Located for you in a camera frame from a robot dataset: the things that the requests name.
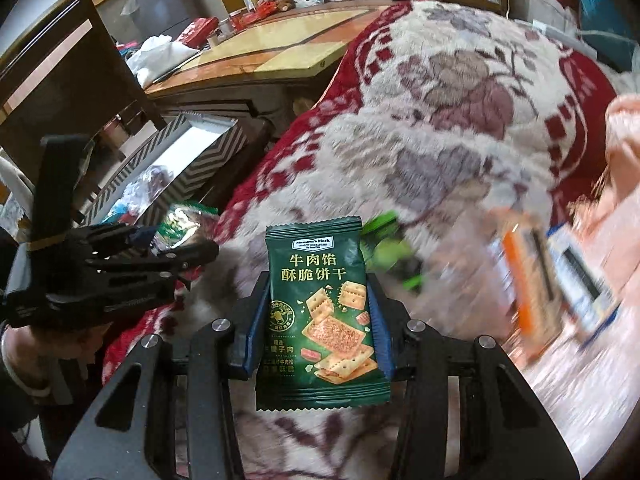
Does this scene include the person's left forearm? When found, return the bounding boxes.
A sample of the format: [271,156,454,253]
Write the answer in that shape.
[0,350,67,463]

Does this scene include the chevron striped cardboard box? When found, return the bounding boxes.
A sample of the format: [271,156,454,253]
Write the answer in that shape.
[80,112,249,242]

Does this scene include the grey refrigerator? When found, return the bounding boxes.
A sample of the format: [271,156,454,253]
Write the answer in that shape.
[122,0,201,44]

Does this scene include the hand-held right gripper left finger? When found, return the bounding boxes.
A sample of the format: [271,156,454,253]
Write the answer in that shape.
[52,272,274,480]

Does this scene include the wooden dining table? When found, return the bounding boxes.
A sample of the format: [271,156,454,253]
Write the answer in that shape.
[145,0,416,128]

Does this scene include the orange snack packet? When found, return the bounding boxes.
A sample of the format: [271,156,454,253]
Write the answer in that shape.
[492,210,557,357]

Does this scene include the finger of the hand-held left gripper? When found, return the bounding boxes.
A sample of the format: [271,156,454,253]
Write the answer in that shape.
[85,224,162,262]
[150,239,221,279]

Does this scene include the person's left hand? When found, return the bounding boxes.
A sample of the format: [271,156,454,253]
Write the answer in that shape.
[15,319,117,377]

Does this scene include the plush toys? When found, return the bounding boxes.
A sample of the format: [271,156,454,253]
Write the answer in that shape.
[250,0,296,14]

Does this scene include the green white snack bag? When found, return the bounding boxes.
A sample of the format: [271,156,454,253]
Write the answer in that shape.
[155,202,221,257]

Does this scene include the white plastic bag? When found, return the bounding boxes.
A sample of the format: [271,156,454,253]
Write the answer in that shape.
[125,37,202,87]

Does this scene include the brown snack bag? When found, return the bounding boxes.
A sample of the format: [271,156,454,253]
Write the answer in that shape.
[132,166,176,200]

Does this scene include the dark wooden chair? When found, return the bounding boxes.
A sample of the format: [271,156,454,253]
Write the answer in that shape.
[0,0,169,213]

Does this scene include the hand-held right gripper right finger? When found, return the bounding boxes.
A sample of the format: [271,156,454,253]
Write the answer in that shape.
[367,280,584,480]

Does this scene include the floral fleece blanket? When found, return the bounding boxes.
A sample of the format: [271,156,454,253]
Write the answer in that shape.
[100,0,640,480]

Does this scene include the peach satin fringed cloth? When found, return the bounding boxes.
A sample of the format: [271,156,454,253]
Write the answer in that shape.
[570,92,640,273]

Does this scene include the red packet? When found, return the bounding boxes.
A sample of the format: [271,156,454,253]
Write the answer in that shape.
[177,17,221,46]

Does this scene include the blue white snack packet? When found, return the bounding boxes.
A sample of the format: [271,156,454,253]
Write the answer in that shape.
[545,227,622,347]

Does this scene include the dark green cracker packet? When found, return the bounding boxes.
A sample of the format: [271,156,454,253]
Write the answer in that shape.
[255,215,392,413]

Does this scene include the bright green snack packet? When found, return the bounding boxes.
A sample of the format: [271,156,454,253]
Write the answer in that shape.
[360,212,427,294]

